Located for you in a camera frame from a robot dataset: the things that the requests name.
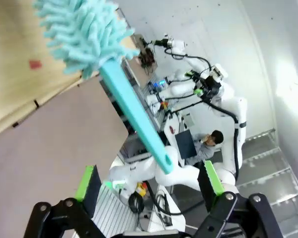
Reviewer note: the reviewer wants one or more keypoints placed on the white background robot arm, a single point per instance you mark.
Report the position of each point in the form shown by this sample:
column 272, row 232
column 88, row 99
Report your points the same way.
column 178, row 44
column 178, row 89

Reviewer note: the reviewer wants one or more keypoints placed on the white panel red mark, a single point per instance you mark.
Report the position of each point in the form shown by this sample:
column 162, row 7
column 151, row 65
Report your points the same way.
column 171, row 124

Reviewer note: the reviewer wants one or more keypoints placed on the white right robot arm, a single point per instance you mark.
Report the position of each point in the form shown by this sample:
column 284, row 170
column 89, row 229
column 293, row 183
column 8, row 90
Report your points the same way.
column 239, row 109

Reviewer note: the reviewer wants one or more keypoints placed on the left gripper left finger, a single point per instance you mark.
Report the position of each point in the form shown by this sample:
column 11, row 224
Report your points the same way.
column 85, row 184

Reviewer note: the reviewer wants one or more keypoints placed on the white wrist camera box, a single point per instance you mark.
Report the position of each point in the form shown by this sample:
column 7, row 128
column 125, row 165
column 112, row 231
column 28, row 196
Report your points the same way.
column 218, row 72

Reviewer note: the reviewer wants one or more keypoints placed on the metal frame structure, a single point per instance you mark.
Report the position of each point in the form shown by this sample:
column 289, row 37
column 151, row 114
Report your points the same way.
column 259, row 135

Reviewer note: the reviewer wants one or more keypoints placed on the red paper scrap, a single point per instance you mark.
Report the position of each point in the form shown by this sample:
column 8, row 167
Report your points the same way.
column 35, row 64

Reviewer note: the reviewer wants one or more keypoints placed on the yellow emergency stop box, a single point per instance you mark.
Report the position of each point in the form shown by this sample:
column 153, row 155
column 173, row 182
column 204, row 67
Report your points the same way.
column 140, row 189

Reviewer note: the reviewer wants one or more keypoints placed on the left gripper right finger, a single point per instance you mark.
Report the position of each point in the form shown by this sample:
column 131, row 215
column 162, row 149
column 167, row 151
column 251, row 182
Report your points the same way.
column 213, row 183

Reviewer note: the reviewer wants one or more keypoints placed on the seated person grey jacket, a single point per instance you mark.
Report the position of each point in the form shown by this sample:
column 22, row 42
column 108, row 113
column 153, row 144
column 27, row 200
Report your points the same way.
column 206, row 148

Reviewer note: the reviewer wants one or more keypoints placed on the teal chenille duster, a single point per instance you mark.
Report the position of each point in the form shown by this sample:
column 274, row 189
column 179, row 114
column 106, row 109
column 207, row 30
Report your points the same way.
column 89, row 37

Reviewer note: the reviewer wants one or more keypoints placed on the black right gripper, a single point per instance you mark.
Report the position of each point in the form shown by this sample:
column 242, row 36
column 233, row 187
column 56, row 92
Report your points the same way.
column 211, row 86

